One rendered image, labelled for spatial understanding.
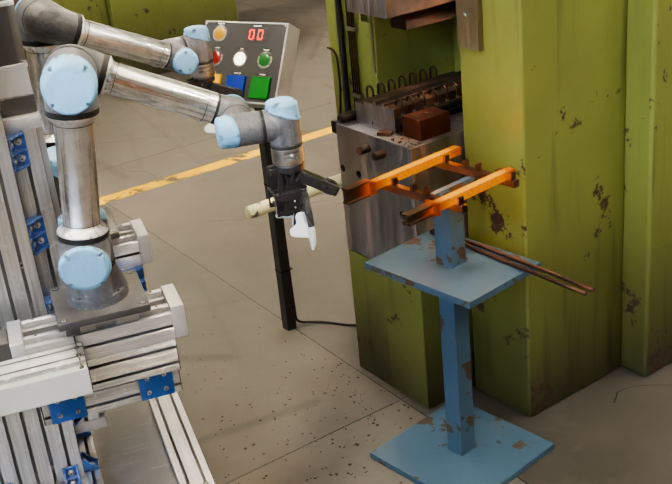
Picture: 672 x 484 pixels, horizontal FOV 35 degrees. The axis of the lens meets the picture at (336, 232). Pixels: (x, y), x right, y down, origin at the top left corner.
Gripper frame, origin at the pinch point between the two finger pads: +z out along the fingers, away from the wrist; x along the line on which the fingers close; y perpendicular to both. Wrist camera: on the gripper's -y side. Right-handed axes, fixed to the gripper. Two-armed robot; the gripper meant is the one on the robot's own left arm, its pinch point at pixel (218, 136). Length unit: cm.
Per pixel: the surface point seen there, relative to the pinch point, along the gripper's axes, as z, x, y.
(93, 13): 43, -457, -13
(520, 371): 77, 56, -74
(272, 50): -18.4, -22.7, -26.7
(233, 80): -9.1, -28.4, -13.3
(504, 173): 1, 76, -60
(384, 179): 1, 62, -31
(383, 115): -3, 20, -48
